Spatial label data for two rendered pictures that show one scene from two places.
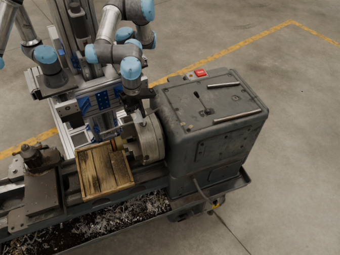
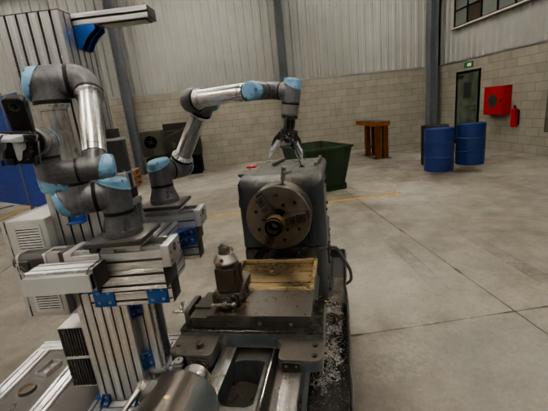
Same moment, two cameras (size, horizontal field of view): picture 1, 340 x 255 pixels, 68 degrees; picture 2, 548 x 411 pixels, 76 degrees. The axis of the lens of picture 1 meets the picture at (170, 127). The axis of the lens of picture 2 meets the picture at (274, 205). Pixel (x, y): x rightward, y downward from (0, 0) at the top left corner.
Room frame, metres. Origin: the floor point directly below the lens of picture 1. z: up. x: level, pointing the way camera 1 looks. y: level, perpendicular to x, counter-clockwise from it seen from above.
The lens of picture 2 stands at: (-0.03, 1.53, 1.58)
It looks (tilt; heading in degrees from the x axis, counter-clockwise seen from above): 15 degrees down; 304
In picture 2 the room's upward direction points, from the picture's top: 6 degrees counter-clockwise
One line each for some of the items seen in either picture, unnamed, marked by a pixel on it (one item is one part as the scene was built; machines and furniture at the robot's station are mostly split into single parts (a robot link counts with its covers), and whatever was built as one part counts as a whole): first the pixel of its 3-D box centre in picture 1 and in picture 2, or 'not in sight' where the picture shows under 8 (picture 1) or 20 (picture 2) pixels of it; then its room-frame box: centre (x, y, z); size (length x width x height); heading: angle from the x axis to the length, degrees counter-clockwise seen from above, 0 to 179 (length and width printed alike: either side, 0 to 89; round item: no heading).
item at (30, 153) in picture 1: (27, 150); (224, 257); (0.72, 0.75, 1.13); 0.08 x 0.08 x 0.03
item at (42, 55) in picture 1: (47, 58); (112, 192); (1.26, 0.76, 1.33); 0.13 x 0.12 x 0.14; 52
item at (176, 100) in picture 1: (203, 119); (287, 198); (1.06, -0.21, 1.06); 0.59 x 0.48 x 0.39; 113
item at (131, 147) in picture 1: (135, 151); (296, 218); (0.78, 0.18, 1.09); 0.12 x 0.11 x 0.05; 23
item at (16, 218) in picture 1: (35, 186); (252, 330); (0.63, 0.76, 0.90); 0.47 x 0.30 x 0.06; 23
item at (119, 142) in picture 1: (119, 143); (274, 225); (0.83, 0.29, 1.08); 0.09 x 0.09 x 0.09; 23
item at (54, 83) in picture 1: (54, 74); (121, 221); (1.25, 0.75, 1.21); 0.15 x 0.15 x 0.10
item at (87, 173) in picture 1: (103, 167); (274, 276); (0.78, 0.40, 0.89); 0.36 x 0.30 x 0.04; 23
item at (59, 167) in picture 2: not in sight; (56, 173); (1.12, 1.01, 1.46); 0.11 x 0.08 x 0.11; 52
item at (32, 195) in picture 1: (40, 177); (249, 308); (0.66, 0.73, 0.95); 0.43 x 0.17 x 0.05; 23
